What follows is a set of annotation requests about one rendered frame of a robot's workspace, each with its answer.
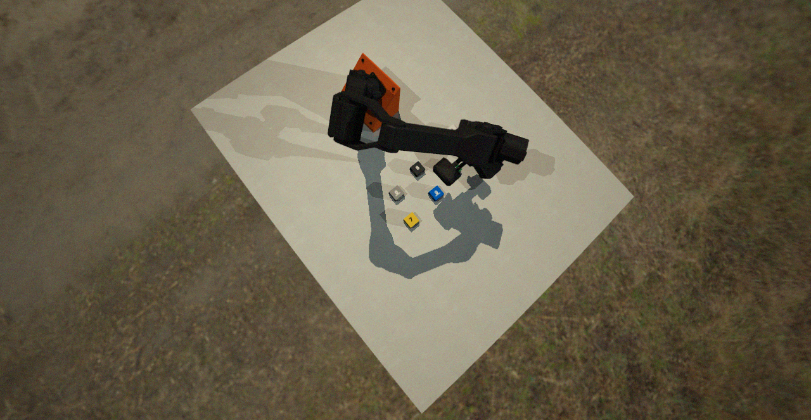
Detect blue block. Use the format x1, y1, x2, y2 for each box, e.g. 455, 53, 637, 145
428, 186, 444, 201

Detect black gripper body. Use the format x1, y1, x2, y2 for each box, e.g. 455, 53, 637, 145
433, 157, 466, 186

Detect yellow block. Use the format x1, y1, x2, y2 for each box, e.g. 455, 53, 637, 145
403, 212, 419, 228

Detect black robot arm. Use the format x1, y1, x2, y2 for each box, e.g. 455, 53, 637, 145
328, 69, 529, 179

